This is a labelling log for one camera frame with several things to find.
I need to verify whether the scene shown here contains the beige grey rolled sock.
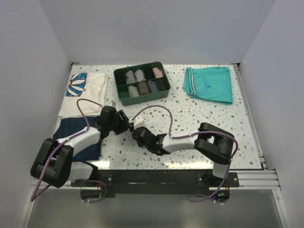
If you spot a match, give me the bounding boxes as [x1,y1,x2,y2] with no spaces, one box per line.
[128,85,139,98]

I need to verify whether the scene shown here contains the light grey rolled sock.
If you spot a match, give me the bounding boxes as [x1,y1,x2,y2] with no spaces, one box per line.
[134,69,145,82]

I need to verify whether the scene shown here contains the black rolled sock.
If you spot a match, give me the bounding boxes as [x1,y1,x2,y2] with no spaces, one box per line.
[157,77,168,91]

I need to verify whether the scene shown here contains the brown rolled sock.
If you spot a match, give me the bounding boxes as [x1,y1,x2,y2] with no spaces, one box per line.
[138,81,149,95]

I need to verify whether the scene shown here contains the teal folded shorts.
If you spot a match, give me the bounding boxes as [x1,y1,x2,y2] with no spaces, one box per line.
[183,66,233,104]

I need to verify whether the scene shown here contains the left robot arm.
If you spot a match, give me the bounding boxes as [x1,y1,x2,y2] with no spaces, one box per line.
[30,106,129,188]

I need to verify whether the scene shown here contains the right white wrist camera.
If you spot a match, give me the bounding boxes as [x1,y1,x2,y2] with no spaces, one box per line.
[129,116,146,130]

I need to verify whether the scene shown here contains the white daisy print shirt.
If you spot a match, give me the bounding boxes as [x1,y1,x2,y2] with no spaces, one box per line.
[58,72,108,119]

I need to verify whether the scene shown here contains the pink rolled underwear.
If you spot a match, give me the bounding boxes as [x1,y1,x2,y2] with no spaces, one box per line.
[152,67,163,78]

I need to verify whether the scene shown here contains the green divided organizer tray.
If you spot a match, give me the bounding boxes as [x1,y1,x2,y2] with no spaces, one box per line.
[114,62,171,106]

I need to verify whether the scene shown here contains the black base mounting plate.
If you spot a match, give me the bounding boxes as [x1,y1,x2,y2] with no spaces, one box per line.
[71,170,239,200]

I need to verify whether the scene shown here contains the navy blue garment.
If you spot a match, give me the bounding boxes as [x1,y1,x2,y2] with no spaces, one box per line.
[53,117,101,162]

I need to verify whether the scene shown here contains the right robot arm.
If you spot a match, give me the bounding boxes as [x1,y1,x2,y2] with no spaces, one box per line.
[132,123,238,187]

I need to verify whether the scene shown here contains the striped rolled sock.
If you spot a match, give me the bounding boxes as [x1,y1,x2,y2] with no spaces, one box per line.
[148,80,159,93]

